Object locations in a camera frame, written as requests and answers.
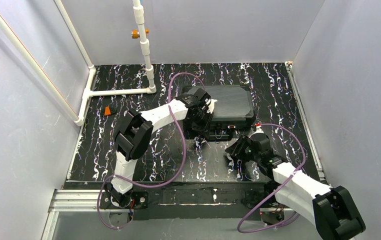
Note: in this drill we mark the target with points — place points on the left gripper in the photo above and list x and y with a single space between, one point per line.
200 122

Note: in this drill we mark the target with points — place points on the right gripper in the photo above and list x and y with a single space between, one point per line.
238 151

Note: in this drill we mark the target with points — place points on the black poker set case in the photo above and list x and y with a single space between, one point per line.
234 111

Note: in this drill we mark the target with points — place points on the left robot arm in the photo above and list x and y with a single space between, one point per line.
134 133

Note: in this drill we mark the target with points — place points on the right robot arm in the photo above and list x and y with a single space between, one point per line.
331 210

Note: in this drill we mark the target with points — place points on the orange pipe fitting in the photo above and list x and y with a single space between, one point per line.
135 34

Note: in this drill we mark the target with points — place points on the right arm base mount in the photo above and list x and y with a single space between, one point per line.
271 212

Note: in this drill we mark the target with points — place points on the white pvc pipe frame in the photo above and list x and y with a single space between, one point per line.
79 118

